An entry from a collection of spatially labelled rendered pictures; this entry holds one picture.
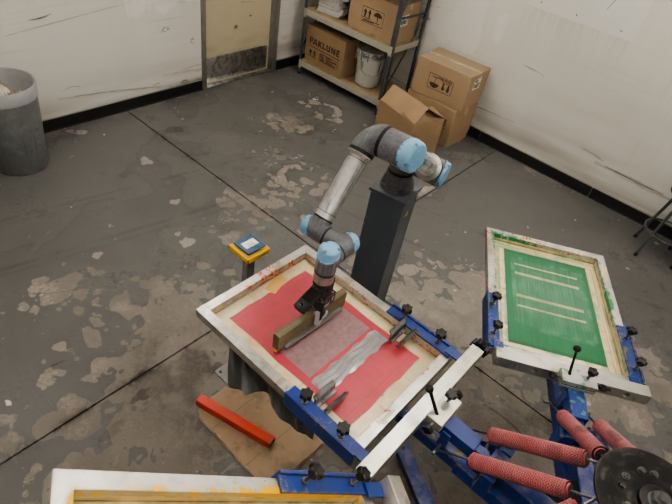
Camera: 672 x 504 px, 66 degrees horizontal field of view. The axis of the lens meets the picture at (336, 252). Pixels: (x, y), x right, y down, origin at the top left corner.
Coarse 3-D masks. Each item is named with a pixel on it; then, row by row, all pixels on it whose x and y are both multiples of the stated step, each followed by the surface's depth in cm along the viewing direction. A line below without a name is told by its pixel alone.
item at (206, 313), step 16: (288, 256) 221; (304, 256) 225; (272, 272) 212; (336, 272) 218; (240, 288) 203; (352, 288) 213; (208, 304) 194; (224, 304) 198; (368, 304) 210; (384, 304) 208; (208, 320) 189; (224, 336) 185; (416, 336) 199; (240, 352) 182; (256, 352) 182; (432, 352) 197; (256, 368) 178; (272, 368) 178; (432, 368) 188; (272, 384) 175; (288, 384) 174; (416, 384) 182; (400, 400) 176; (384, 416) 170; (368, 432) 165
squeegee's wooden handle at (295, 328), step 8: (336, 296) 199; (344, 296) 202; (328, 304) 195; (336, 304) 200; (312, 312) 191; (328, 312) 199; (296, 320) 187; (304, 320) 188; (312, 320) 192; (288, 328) 184; (296, 328) 186; (304, 328) 191; (280, 336) 181; (288, 336) 184; (296, 336) 189; (272, 344) 185; (280, 344) 183
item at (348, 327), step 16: (304, 272) 220; (288, 288) 212; (304, 288) 213; (288, 304) 205; (336, 320) 203; (352, 320) 204; (368, 320) 206; (336, 336) 197; (352, 336) 198; (384, 336) 201; (384, 352) 195; (400, 352) 196; (368, 368) 188; (384, 368) 189; (400, 368) 190; (384, 384) 184
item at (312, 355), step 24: (240, 312) 199; (264, 312) 200; (264, 336) 192; (312, 336) 195; (288, 360) 186; (312, 360) 187; (336, 360) 189; (312, 384) 180; (360, 384) 183; (336, 408) 174; (360, 408) 176
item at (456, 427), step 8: (448, 424) 166; (456, 424) 166; (464, 424) 167; (440, 432) 168; (448, 432) 165; (456, 432) 164; (464, 432) 165; (472, 432) 165; (456, 440) 164; (464, 440) 163; (472, 440) 163; (480, 440) 163; (464, 448) 163; (472, 448) 161
